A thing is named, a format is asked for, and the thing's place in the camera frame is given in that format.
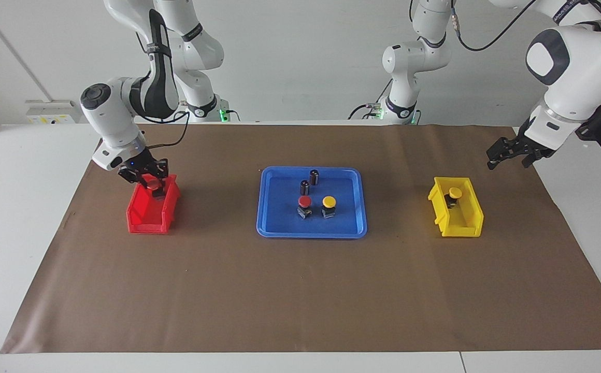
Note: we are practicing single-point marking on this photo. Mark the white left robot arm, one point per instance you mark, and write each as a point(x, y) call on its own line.
point(575, 67)

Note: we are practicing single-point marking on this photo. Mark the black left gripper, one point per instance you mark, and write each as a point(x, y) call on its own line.
point(520, 144)

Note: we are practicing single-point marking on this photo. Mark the yellow plastic parts bin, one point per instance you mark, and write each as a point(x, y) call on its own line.
point(461, 230)

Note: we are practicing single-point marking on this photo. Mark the yellow push button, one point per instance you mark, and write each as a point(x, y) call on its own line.
point(455, 192)
point(329, 201)

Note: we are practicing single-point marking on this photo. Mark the red plastic parts bin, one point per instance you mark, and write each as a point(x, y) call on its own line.
point(145, 217)

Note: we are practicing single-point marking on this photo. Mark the red push button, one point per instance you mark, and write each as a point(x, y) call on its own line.
point(304, 201)
point(153, 184)

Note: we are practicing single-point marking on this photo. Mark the blue plastic tray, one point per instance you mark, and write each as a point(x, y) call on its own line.
point(342, 224)

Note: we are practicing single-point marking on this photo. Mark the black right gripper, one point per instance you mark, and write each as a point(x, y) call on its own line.
point(140, 165)

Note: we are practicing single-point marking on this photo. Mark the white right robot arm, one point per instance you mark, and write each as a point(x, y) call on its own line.
point(114, 119)

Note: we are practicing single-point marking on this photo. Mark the brown paper table mat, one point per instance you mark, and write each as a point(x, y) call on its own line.
point(300, 290)

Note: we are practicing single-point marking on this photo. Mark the black stand pole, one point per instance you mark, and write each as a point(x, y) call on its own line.
point(586, 133)

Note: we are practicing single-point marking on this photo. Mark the white wall socket box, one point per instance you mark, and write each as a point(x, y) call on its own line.
point(46, 111)

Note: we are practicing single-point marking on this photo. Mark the black cylindrical capacitor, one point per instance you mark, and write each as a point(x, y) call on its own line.
point(304, 189)
point(314, 177)

